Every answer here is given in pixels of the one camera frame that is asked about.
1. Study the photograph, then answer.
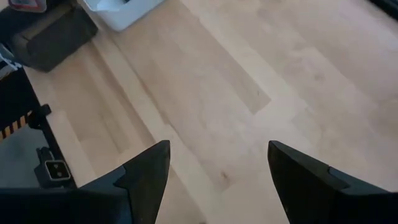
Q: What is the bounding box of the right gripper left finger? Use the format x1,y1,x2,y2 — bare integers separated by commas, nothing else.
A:
0,140,171,224

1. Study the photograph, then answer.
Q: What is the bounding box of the white plastic bin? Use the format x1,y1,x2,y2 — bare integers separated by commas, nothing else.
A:
81,0,165,32

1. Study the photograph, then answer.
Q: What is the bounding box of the red spice tin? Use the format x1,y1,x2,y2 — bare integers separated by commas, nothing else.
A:
7,0,47,14

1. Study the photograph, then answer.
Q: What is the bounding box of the wide grey bin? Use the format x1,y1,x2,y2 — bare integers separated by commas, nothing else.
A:
0,0,100,73

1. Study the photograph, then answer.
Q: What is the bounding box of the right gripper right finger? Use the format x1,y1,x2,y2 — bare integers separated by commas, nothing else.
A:
267,140,398,224

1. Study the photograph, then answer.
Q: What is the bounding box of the small black table camera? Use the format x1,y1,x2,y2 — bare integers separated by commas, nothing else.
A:
33,146,72,189

